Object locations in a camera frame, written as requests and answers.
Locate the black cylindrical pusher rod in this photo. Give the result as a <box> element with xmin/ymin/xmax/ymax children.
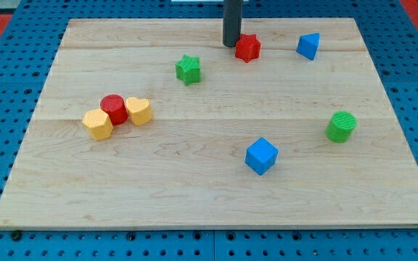
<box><xmin>222</xmin><ymin>0</ymin><xmax>243</xmax><ymax>48</ymax></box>

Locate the blue triangle block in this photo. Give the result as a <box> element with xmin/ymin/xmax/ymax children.
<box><xmin>296</xmin><ymin>33</ymin><xmax>320</xmax><ymax>60</ymax></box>

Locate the blue cube block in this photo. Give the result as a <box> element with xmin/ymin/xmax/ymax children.
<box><xmin>245</xmin><ymin>137</ymin><xmax>279</xmax><ymax>175</ymax></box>

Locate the red cylinder block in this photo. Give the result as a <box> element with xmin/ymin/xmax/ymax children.
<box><xmin>100</xmin><ymin>94</ymin><xmax>128</xmax><ymax>125</ymax></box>

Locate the yellow heart block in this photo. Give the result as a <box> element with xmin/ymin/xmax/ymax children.
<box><xmin>126</xmin><ymin>96</ymin><xmax>153</xmax><ymax>125</ymax></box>

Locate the yellow hexagon block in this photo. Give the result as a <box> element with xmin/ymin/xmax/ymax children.
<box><xmin>82</xmin><ymin>109</ymin><xmax>113</xmax><ymax>141</ymax></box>

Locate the light wooden board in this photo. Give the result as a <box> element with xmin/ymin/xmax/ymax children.
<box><xmin>0</xmin><ymin>18</ymin><xmax>418</xmax><ymax>231</ymax></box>

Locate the green cylinder block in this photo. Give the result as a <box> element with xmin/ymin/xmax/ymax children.
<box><xmin>326</xmin><ymin>111</ymin><xmax>357</xmax><ymax>143</ymax></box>

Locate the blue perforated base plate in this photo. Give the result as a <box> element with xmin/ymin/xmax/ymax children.
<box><xmin>0</xmin><ymin>0</ymin><xmax>418</xmax><ymax>260</ymax></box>

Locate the red star block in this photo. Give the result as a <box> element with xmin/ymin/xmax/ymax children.
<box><xmin>234</xmin><ymin>34</ymin><xmax>261</xmax><ymax>63</ymax></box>

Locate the green star block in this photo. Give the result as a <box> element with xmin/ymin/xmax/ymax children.
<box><xmin>175</xmin><ymin>54</ymin><xmax>201</xmax><ymax>86</ymax></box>

